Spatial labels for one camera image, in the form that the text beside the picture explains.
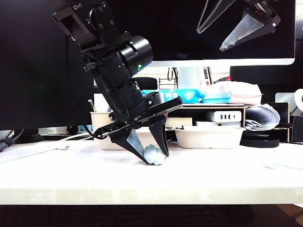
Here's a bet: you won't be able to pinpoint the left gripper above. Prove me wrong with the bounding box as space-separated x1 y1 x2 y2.
93 95 184 165

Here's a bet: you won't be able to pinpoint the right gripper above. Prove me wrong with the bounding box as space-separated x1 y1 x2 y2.
196 0 282 53

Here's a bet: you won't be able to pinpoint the light blue white doll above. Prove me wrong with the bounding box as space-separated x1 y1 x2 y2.
143 144 166 166

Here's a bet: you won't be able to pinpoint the beige paper box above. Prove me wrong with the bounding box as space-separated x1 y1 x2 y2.
174 126 246 150
102 129 167 151

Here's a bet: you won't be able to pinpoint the beige cardboard box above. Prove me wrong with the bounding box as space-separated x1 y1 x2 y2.
165 116 193 129

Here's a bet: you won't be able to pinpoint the flat white box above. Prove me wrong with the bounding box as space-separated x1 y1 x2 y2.
196 121 242 127

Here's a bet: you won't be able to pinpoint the black box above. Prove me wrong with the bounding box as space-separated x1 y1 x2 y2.
290 115 303 143

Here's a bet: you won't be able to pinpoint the large silver-edged monitor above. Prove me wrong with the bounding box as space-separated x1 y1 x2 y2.
93 0 297 91

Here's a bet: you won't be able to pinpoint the beige paper cup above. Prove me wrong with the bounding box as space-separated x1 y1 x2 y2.
90 111 115 143

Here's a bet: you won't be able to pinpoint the red white banner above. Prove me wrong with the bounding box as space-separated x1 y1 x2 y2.
203 66 212 86

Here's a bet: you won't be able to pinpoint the black office chair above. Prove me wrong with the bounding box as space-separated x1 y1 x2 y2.
133 77 158 91

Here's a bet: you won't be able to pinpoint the black metal rack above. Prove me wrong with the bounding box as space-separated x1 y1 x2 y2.
159 77 178 90

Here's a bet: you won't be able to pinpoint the blue wet wipes pack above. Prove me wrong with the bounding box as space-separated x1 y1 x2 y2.
141 88 207 105

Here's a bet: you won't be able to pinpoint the metal pen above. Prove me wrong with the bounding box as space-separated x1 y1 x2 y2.
88 99 98 113

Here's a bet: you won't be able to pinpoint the dark monitor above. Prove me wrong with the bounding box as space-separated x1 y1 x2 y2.
230 65 303 105

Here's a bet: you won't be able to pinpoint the pink tissue pack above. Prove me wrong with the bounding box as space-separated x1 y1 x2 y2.
202 81 263 105

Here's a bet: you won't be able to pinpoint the black wooden desk shelf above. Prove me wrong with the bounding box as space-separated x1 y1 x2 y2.
165 102 291 143

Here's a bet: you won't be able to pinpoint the white USB charger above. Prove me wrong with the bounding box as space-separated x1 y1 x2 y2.
206 110 242 124

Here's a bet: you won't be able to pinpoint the silver panel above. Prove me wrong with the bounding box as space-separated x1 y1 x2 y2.
275 92 295 104

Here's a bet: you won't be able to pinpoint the rolled paper bundle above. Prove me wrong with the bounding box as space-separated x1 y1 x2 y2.
244 104 281 132

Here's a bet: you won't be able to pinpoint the grey white round device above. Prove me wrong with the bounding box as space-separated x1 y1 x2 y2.
294 88 303 112

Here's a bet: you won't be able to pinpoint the black round base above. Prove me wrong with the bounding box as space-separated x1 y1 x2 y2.
239 131 280 149

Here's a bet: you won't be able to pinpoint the black monitor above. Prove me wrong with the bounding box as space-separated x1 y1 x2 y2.
0 0 95 144

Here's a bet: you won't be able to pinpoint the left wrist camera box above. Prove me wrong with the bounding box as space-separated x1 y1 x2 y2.
142 90 165 106

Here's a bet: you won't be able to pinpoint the hanging black straps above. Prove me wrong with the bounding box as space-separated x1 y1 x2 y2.
167 67 179 82

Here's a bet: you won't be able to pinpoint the white cable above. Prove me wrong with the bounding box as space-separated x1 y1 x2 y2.
48 134 96 151

